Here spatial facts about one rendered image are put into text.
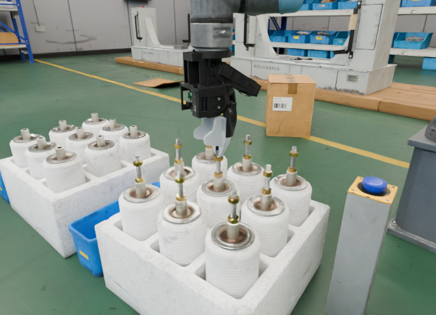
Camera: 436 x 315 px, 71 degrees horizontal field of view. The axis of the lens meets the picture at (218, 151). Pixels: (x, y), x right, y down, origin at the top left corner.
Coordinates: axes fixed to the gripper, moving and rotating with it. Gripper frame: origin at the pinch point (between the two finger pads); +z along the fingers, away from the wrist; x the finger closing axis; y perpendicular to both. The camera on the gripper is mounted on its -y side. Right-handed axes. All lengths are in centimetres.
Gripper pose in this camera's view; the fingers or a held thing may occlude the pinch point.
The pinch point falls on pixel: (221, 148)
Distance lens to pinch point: 64.1
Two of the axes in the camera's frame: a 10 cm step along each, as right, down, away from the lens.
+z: 0.0, 9.2, 3.9
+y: -8.4, 2.1, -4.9
